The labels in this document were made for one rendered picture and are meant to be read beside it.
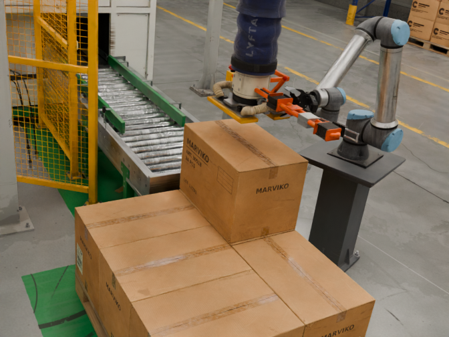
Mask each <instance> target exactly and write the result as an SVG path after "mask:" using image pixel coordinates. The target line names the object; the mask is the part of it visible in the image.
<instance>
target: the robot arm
mask: <svg viewBox="0 0 449 337"><path fill-rule="evenodd" d="M353 34H354V36H353V38H352V39H351V41H350V42H349V43H348V44H347V46H346V47H345V49H344V50H343V51H342V53H341V54H340V55H339V57H338V58H337V59H336V61H335V62H334V64H333V65H332V66H331V68H330V69H329V71H328V72H327V73H326V74H325V76H324V77H323V79H322V80H321V81H320V83H319V84H318V85H317V87H316V89H314V90H312V91H311V92H304V91H303V90H301V89H296V88H291V87H287V86H286V88H284V89H286V90H287V91H289V92H290V96H291V97H292V98H293V103H292V104H293V105H298V106H300V107H301V108H303V109H302V110H303V111H304V109H305V108H306V109H307V110H309V111H311V113H312V114H314V115H315V116H317V117H319V120H320V121H322V122H326V121H324V120H322V119H320V117H322V118H324V119H326V120H328V121H331V122H333V121H336V122H337V121H338V116H339V110H340V106H342V105H344V104H345V101H346V95H345V92H344V90H343V89H342V88H337V86H338V85H339V83H340V82H341V81H342V79H343V78H344V76H345V75H346V73H348V71H349V70H350V68H351V67H352V65H353V64H354V63H355V61H356V60H357V58H358V57H359V56H360V55H361V53H362V51H363V50H364V49H365V48H366V46H367V45H371V44H372V43H373V42H374V41H375V40H376V39H379V40H381V41H380V46H381V48H380V63H379V71H378V86H377V94H376V109H375V116H374V113H373V112H370V111H367V110H351V111H349V113H348V115H347V120H346V124H345V125H346V126H347V129H350V130H352V131H354V132H356V133H359V137H358V142H355V141H353V140H350V139H348V138H346V137H344V138H343V140H342V141H341V144H340V145H339V146H338V148H337V153H338V155H339V156H342V157H343V158H346V159H349V160H366V159H368V158H369V149H368V145H370V146H373V147H375V148H378V149H380V150H382V151H385V152H393V151H394V150H395V149H397V147H398V146H399V145H400V143H401V141H402V139H403V138H402V137H403V135H404V133H403V130H402V129H401V128H398V120H397V119H396V105H397V99H398V87H399V81H400V69H401V62H402V50H403V46H404V45H405V44H406V43H407V42H408V39H409V37H410V27H409V25H408V24H407V23H406V22H405V21H401V20H399V19H392V18H389V17H384V16H377V17H372V18H370V19H368V20H365V21H364V22H362V23H361V24H359V25H358V26H357V27H356V29H355V30H354V32H353Z"/></svg>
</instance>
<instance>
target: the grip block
mask: <svg viewBox="0 0 449 337"><path fill-rule="evenodd" d="M288 102H290V103H291V104H292V103H293V98H292V97H290V96H288V95H286V94H283V92H279V93H271V94H269V95H268V97H267V106H268V107H270V108H272V109H273V110H276V112H280V111H285V110H284V109H282V108H280V107H279V105H280V104H281V103H283V104H284V105H287V103H288Z"/></svg>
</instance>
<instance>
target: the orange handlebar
mask: <svg viewBox="0 0 449 337"><path fill-rule="evenodd" d="M274 74H275V75H276V76H278V77H276V78H271V81H270V82H279V81H280V80H281V79H282V77H283V76H287V75H285V74H283V73H281V72H279V71H277V70H275V73H274ZM288 81H289V76H287V81H286V82H288ZM263 90H264V91H266V92H268V93H270V92H271V91H269V90H268V89H266V88H263ZM255 92H256V93H258V94H259V95H261V96H262V97H264V98H266V99H267V97H268V94H266V93H264V92H263V91H261V90H260V89H258V88H255ZM279 107H280V108H282V109H284V110H285V112H286V113H287V114H288V115H290V116H295V117H297V118H298V114H299V113H305V111H303V110H302V109H303V108H301V107H300V106H298V105H293V104H291V103H290V102H288V103H287V105H284V104H283V103H281V104H280V105H279ZM316 122H321V121H320V120H318V119H317V120H316V121H315V122H313V121H311V120H309V121H308V122H307V123H308V125H310V126H311V127H313V128H314V126H315V123H316ZM340 136H341V134H340V132H337V133H331V134H330V135H329V137H330V138H339V137H340Z"/></svg>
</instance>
